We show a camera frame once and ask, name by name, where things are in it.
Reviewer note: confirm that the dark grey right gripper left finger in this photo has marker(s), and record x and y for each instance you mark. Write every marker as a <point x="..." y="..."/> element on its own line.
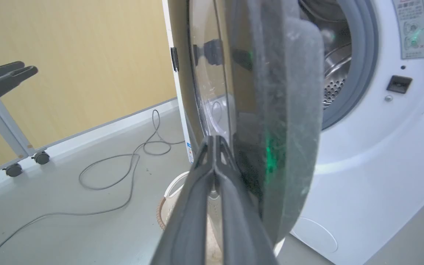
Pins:
<point x="191" y="206"/>

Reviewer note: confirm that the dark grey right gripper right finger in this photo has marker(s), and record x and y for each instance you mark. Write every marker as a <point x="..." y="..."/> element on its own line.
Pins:
<point x="237" y="221"/>

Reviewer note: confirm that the round washing machine door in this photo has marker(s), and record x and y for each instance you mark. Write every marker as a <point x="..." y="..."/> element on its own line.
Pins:
<point x="285" y="110"/>

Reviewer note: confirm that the white washing machine body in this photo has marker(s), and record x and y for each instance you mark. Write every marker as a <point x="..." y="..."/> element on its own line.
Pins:
<point x="374" y="154"/>

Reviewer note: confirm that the steel washing machine drum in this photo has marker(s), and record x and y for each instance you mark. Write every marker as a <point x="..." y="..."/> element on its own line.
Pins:
<point x="335" y="70"/>

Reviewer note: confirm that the grey rubber door gasket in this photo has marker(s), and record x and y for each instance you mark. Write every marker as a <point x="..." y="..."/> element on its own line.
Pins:
<point x="361" y="55"/>

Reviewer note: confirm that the black door latch slot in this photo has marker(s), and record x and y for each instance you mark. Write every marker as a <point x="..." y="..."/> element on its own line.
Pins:
<point x="399" y="84"/>

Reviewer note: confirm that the white laundry basket brown rim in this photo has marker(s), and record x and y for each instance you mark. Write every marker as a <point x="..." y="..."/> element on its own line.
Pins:
<point x="168" y="206"/>

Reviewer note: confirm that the round white filter cover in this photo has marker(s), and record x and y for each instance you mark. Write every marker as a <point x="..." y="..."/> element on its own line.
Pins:
<point x="317" y="235"/>

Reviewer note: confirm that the grey caster wheel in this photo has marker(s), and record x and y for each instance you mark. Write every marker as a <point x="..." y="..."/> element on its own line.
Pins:
<point x="42" y="158"/>
<point x="14" y="170"/>

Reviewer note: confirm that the grey warning sticker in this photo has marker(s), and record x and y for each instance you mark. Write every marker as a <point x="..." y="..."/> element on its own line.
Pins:
<point x="413" y="29"/>

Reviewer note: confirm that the grey wheeled metal frame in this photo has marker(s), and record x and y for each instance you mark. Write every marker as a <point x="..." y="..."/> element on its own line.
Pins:
<point x="6" y="125"/>

